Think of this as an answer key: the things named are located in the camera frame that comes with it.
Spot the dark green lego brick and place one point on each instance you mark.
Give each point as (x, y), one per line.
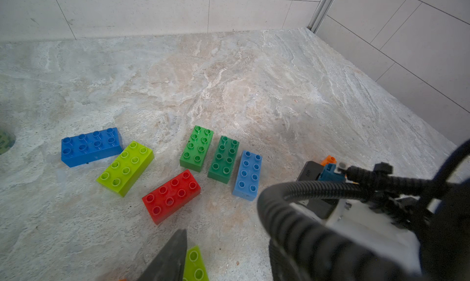
(224, 159)

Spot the bright green lego brick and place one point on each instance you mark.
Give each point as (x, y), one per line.
(196, 149)

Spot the dark blue lego brick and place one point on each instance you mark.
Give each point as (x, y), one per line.
(94, 146)

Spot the lime lego brick upside down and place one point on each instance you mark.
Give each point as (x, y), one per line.
(194, 269)

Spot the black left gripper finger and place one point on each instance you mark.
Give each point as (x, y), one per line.
(169, 263)

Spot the red lego brick long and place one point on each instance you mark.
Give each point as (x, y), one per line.
(171, 196)

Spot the metal corner profile right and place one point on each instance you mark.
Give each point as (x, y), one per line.
(319, 15)

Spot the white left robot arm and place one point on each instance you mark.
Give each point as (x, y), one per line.
(346, 223)

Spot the light blue lego brick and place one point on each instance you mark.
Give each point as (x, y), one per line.
(247, 181)

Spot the lime lego brick long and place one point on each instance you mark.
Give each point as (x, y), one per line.
(122, 174)

